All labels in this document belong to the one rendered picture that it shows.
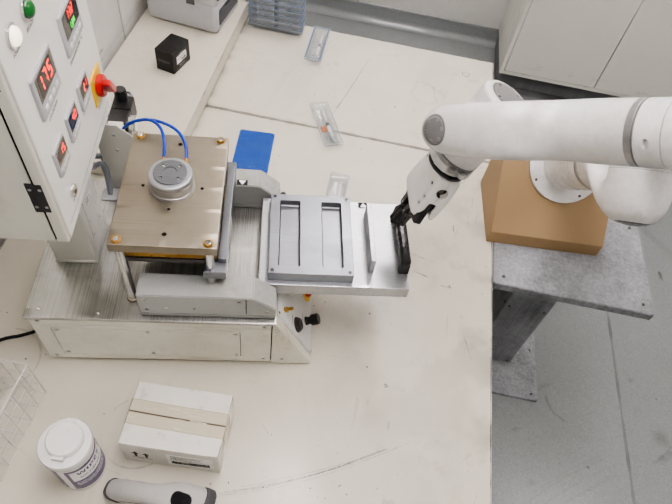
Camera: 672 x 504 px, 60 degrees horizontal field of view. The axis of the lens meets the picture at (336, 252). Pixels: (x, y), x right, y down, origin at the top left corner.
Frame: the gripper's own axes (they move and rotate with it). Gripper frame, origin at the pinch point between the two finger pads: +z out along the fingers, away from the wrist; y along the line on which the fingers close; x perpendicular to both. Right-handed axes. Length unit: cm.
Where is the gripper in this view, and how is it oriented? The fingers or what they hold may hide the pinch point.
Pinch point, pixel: (401, 215)
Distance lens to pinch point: 114.8
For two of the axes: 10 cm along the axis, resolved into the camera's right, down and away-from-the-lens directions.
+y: -0.3, -8.0, 6.0
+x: -8.9, -2.5, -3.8
